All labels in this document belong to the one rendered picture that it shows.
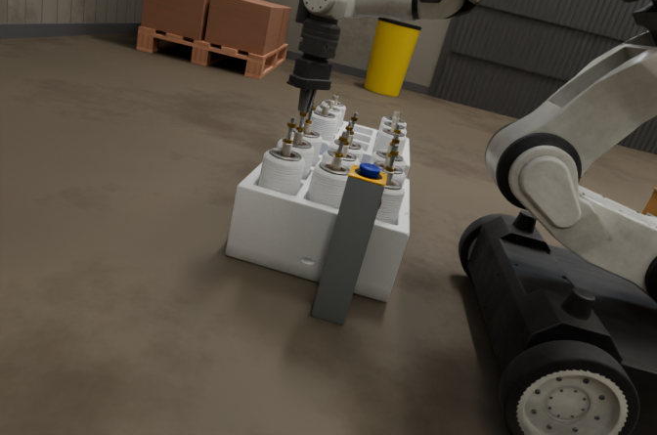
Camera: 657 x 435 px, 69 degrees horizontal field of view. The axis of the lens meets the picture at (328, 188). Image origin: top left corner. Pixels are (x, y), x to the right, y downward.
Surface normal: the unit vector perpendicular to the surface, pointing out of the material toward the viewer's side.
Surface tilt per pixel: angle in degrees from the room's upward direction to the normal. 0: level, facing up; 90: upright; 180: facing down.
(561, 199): 90
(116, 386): 0
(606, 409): 90
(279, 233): 90
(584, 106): 90
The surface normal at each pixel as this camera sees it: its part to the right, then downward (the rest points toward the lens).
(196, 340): 0.23, -0.91
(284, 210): -0.15, 0.32
